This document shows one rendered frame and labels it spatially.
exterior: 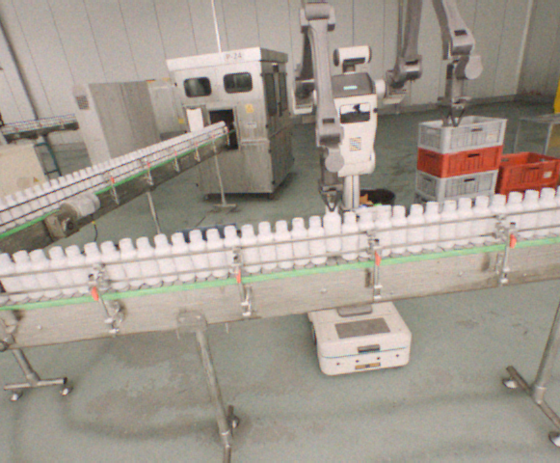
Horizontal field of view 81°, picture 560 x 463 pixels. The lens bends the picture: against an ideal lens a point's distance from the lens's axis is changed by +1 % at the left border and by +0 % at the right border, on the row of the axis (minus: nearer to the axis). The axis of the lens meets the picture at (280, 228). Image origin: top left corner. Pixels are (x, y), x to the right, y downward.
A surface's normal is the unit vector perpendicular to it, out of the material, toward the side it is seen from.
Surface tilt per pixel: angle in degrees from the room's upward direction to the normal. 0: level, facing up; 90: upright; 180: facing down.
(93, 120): 90
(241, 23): 90
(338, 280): 90
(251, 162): 90
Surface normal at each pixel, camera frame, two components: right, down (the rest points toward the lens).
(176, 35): 0.07, 0.40
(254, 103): -0.24, 0.42
